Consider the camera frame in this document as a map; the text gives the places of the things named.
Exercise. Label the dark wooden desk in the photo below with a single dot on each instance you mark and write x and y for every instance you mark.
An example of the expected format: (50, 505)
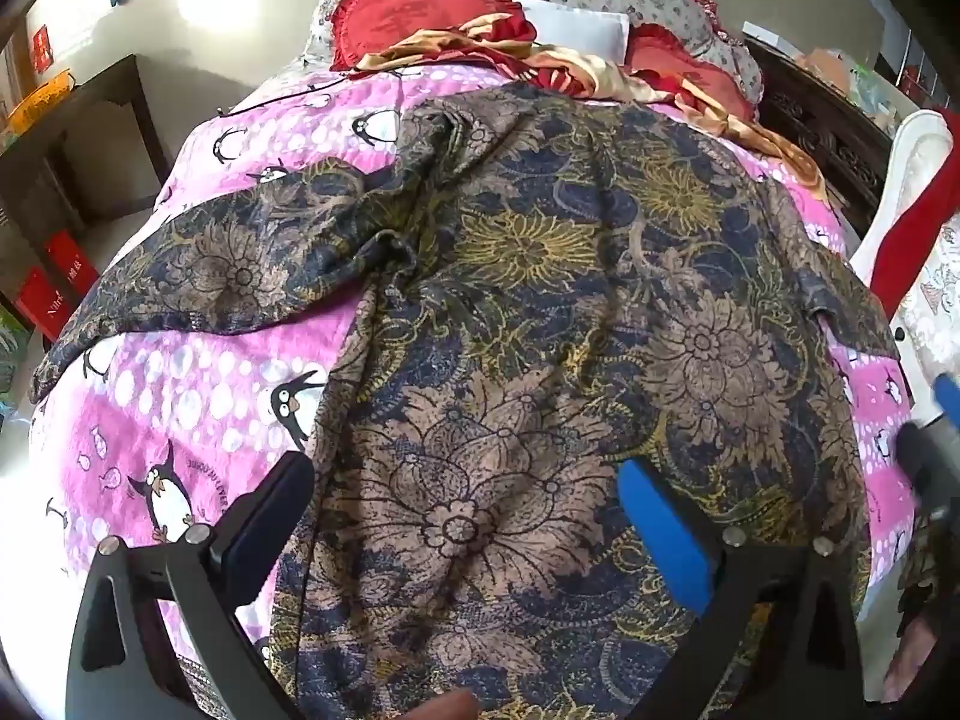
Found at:
(101, 155)

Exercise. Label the red cushion right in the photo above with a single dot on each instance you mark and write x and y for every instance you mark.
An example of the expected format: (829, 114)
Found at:
(660, 59)

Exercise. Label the white upholstered chair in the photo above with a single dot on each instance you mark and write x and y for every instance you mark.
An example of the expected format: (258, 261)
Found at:
(888, 391)

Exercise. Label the red gold satin quilt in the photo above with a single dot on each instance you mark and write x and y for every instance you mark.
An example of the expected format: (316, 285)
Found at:
(584, 76)

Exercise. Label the dark carved wooden nightstand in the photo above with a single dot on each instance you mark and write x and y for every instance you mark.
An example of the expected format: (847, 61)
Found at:
(851, 151)

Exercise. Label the dark floral patterned garment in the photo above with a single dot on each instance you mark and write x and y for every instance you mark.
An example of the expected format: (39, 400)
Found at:
(487, 389)

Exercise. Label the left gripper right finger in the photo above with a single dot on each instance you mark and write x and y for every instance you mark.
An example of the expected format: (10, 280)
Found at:
(807, 664)

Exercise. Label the red cloth on chair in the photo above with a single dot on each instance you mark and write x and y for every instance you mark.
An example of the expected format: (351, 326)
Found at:
(913, 230)

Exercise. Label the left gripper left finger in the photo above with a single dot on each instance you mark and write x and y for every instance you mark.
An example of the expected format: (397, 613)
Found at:
(121, 661)

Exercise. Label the red heart cushion left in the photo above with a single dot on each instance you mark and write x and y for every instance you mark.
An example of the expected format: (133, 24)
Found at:
(362, 27)

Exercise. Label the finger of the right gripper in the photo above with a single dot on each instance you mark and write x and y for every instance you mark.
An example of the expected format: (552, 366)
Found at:
(928, 457)
(947, 395)

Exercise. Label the orange basket on desk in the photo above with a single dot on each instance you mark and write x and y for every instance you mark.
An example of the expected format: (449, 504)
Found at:
(40, 102)

